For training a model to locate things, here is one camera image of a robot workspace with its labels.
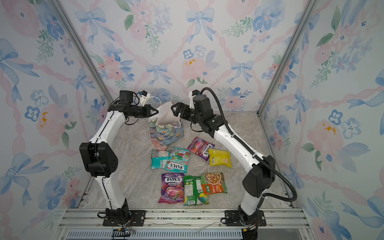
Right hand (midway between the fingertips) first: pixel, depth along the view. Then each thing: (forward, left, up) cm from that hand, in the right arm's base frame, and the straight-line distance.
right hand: (177, 108), depth 75 cm
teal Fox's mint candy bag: (-13, +2, -31) cm, 33 cm away
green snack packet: (-32, -8, -31) cm, 46 cm away
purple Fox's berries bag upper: (-3, -13, -32) cm, 34 cm away
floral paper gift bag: (-4, +7, -12) cm, 15 cm away
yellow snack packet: (-11, -24, -30) cm, 40 cm away
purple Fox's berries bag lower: (-29, +3, -31) cm, 43 cm away
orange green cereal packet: (-25, -19, -33) cm, 46 cm away
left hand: (+8, +13, -9) cm, 18 cm away
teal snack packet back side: (-11, +14, -32) cm, 36 cm away
